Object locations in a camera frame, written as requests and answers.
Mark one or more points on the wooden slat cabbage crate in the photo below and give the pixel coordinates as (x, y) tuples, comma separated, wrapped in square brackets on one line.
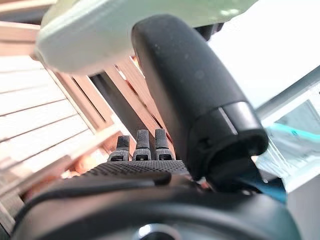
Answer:
[(82, 92)]

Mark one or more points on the napa cabbage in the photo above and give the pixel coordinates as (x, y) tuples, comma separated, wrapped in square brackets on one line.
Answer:
[(87, 37)]

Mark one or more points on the right five-finger robot hand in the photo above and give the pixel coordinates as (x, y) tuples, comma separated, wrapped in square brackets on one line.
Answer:
[(187, 75)]

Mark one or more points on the left five-finger robot hand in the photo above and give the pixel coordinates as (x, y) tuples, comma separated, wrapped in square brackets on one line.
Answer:
[(210, 30)]

